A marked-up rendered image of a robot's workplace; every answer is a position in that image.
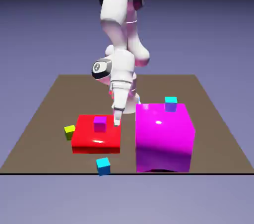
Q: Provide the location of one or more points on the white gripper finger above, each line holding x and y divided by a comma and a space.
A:
117, 118

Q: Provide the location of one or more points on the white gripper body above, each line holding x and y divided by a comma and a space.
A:
120, 97

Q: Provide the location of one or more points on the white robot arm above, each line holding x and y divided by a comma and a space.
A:
119, 29

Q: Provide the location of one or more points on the small purple cube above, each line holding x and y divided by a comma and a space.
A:
100, 124

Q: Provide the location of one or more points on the small cyan cube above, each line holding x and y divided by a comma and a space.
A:
103, 165
170, 104

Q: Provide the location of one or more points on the small yellow cube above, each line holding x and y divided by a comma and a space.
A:
69, 131

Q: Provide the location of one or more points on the large red box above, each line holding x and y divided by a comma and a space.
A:
95, 138

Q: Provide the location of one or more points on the large magenta box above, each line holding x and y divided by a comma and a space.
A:
162, 136

